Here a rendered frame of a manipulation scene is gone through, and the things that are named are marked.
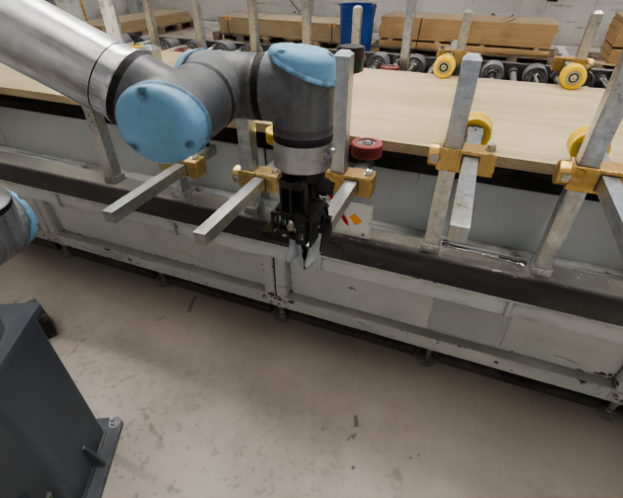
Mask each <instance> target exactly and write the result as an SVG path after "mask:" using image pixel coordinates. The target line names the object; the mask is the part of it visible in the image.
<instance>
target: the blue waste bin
mask: <svg viewBox="0 0 623 498"><path fill-rule="evenodd" d="M356 5H360V6H362V7H363V13H362V28H361V42H360V44H361V45H363V46H365V51H370V50H371V43H372V35H373V28H374V23H375V18H376V14H377V11H378V6H377V3H360V2H353V3H341V4H339V6H340V44H346V43H351V35H352V16H353V8H354V7H355V6H356ZM376 7H377V11H376ZM375 13H376V14H375Z"/></svg>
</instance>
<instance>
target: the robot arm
mask: <svg viewBox="0 0 623 498"><path fill-rule="evenodd" d="M0 63H2V64H4V65H6V66H8V67H10V68H12V69H14V70H16V71H18V72H20V73H22V74H24V75H26V76H28V77H29V78H31V79H33V80H35V81H37V82H39V83H41V84H43V85H45V86H47V87H48V88H50V89H52V90H54V91H55V92H57V93H59V94H61V95H63V96H65V97H67V98H69V99H71V100H73V101H75V102H77V103H79V104H81V105H83V106H84V107H86V108H88V109H90V110H92V111H94V112H96V113H98V114H100V115H102V116H104V117H106V118H107V120H109V121H110V122H111V123H113V124H115V125H117V126H118V129H119V131H120V133H121V135H122V137H123V139H124V140H125V141H126V143H127V144H128V145H129V146H130V147H131V148H132V149H133V150H134V151H135V152H136V153H138V154H139V155H141V156H142V157H144V158H146V159H148V160H150V161H153V162H157V163H162V164H174V163H179V162H182V161H184V160H186V159H188V158H189V157H191V156H193V155H195V154H197V153H198V152H200V151H201V150H202V149H203V148H204V147H205V146H206V145H207V143H208V142H209V141H210V140H211V139H212V138H213V137H214V136H215V135H216V134H218V133H219V132H220V131H221V130H222V129H223V128H225V127H226V126H228V125H229V124H230V123H231V122H232V121H233V120H234V119H242V120H253V121H264V122H272V126H273V147H274V165H275V167H276V168H277V169H278V170H280V171H281V178H280V179H279V192H280V202H279V203H278V204H277V205H276V206H275V207H274V208H273V209H272V210H271V231H272V238H273V239H274V238H275V236H276V235H277V234H278V233H282V235H283V236H284V237H285V236H286V237H288V239H290V245H289V248H288V250H287V252H286V255H285V260H286V262H287V263H289V262H291V261H292V260H294V259H296V260H297V262H298V263H299V265H300V266H301V267H302V269H304V270H308V269H309V268H310V267H311V266H312V265H313V264H314V263H315V261H316V260H317V258H318V256H319V255H320V253H321V251H322V250H323V248H324V246H325V245H326V243H327V241H328V239H329V238H330V236H331V233H332V223H331V220H332V216H331V215H329V211H328V208H329V204H328V203H327V202H326V201H325V198H322V197H320V196H326V195H331V196H332V194H333V190H334V185H335V183H334V182H331V181H329V179H328V178H325V171H327V170H328V169H329V168H330V167H331V162H332V155H333V154H335V148H333V147H332V141H333V123H334V101H335V86H336V85H337V80H336V61H335V57H334V55H333V54H332V53H331V52H330V51H329V50H327V49H325V48H322V47H319V46H315V45H310V44H304V43H292V42H279V43H274V44H272V45H271V46H270V48H269V49H268V53H261V52H245V51H227V50H211V49H209V48H203V47H201V48H195V49H189V50H186V51H184V52H183V53H182V54H181V55H180V56H179V58H178V60H177V61H176V63H175V65H174V67H172V66H170V65H168V64H166V63H165V62H163V61H161V60H159V59H157V58H155V57H154V56H152V55H150V54H148V53H146V52H144V51H142V50H140V49H136V48H132V47H130V46H129V45H127V44H125V43H123V42H121V41H118V40H117V39H115V38H113V37H111V36H109V35H107V34H105V33H104V32H102V31H100V30H98V29H96V28H94V27H93V26H91V25H89V24H87V23H85V22H83V21H81V20H80V19H78V18H76V17H74V16H72V15H70V14H68V13H67V12H65V11H63V10H61V9H59V8H57V7H55V6H54V5H52V4H50V3H48V2H46V1H45V0H0ZM279 215H281V226H280V227H279ZM275 216H276V218H277V227H276V228H275V229H274V217H275ZM37 223H38V220H37V217H36V215H35V213H34V211H33V210H32V208H31V207H30V206H29V204H28V203H27V202H26V201H25V200H20V199H19V195H17V194H16V193H14V192H12V191H10V190H8V189H7V188H6V187H4V186H2V185H0V266H1V265H2V264H4V263H5V262H6V261H8V260H9V259H11V258H12V257H13V256H15V255H16V254H17V253H19V252H21V251H22V250H24V249H25V248H26V247H27V246H28V245H29V243H31V242H32V241H33V240H34V239H35V237H36V236H37V234H38V231H39V226H38V225H37ZM307 244H309V249H308V251H307V253H308V255H307V253H306V248H307V246H306V245H307ZM4 332H5V326H4V323H3V322H2V320H1V319H0V341H1V340H2V338H3V335H4Z"/></svg>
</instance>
